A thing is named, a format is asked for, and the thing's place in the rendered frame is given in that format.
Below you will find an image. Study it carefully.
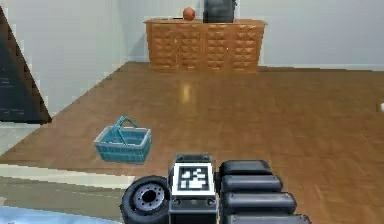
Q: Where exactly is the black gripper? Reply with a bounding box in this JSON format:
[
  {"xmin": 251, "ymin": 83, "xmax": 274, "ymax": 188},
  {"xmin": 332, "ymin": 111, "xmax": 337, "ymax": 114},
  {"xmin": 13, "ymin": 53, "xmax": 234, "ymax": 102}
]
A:
[{"xmin": 120, "ymin": 175, "xmax": 172, "ymax": 224}]

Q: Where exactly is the blue plastic basket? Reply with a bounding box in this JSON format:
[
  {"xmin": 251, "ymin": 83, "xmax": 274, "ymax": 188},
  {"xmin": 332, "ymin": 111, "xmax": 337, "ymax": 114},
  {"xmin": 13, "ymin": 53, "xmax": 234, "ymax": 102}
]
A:
[{"xmin": 93, "ymin": 115, "xmax": 153, "ymax": 165}]

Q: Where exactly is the brown wooden sideboard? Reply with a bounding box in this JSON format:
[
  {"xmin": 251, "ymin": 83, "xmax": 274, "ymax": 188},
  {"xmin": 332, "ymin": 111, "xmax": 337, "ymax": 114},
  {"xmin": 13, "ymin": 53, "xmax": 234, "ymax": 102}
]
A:
[{"xmin": 143, "ymin": 18, "xmax": 268, "ymax": 74}]

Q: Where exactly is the dark brown cabinet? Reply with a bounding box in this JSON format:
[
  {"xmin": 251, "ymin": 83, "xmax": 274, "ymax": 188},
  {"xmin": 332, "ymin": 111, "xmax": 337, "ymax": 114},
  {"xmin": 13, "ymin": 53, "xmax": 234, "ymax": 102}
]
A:
[{"xmin": 0, "ymin": 6, "xmax": 53, "ymax": 125}]

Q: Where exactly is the orange ball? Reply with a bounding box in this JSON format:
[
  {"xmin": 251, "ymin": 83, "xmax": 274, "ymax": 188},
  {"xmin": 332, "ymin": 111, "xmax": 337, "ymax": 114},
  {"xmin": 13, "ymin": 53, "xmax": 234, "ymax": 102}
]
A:
[{"xmin": 182, "ymin": 6, "xmax": 197, "ymax": 22}]

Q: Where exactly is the black box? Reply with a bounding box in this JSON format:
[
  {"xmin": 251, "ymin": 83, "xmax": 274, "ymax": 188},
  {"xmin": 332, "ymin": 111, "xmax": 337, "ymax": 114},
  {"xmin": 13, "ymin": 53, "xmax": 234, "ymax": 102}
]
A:
[{"xmin": 202, "ymin": 0, "xmax": 238, "ymax": 24}]

